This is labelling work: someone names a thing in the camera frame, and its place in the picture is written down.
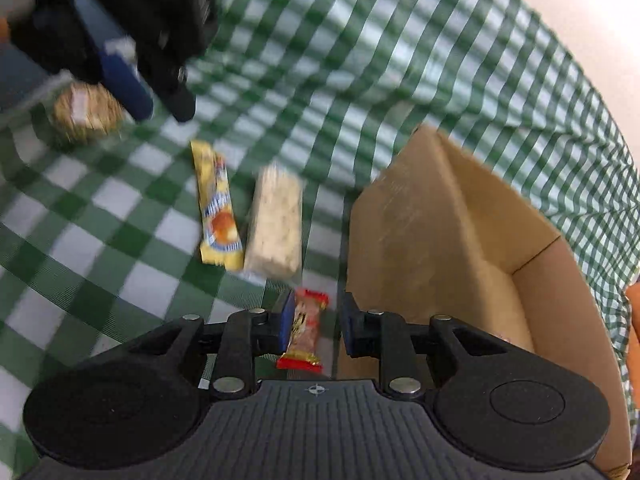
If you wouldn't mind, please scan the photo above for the round grain cake in wrapper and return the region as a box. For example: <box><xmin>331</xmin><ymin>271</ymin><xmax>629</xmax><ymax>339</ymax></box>
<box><xmin>51</xmin><ymin>81</ymin><xmax>125</xmax><ymax>143</ymax></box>

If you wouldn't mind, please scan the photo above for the green white checkered cloth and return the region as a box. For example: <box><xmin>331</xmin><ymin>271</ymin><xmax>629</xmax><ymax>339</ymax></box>
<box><xmin>1</xmin><ymin>0</ymin><xmax>639</xmax><ymax>479</ymax></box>

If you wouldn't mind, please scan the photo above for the brown cardboard box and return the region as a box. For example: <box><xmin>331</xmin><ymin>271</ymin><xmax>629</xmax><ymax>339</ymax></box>
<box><xmin>346</xmin><ymin>126</ymin><xmax>631</xmax><ymax>479</ymax></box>

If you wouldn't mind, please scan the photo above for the blue sofa cushion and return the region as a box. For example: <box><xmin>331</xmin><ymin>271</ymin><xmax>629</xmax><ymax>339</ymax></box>
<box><xmin>0</xmin><ymin>44</ymin><xmax>70</xmax><ymax>113</ymax></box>

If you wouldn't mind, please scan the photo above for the small red candy wrapper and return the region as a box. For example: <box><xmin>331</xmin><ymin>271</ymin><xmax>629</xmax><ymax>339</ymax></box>
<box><xmin>277</xmin><ymin>288</ymin><xmax>329</xmax><ymax>374</ymax></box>

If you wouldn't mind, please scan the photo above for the yellow snack bar wrapper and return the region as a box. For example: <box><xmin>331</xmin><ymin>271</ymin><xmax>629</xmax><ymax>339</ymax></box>
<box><xmin>190</xmin><ymin>140</ymin><xmax>244</xmax><ymax>271</ymax></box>

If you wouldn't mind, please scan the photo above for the white rice bar in wrapper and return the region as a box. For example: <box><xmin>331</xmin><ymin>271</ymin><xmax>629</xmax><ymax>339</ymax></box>
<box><xmin>244</xmin><ymin>165</ymin><xmax>303</xmax><ymax>281</ymax></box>

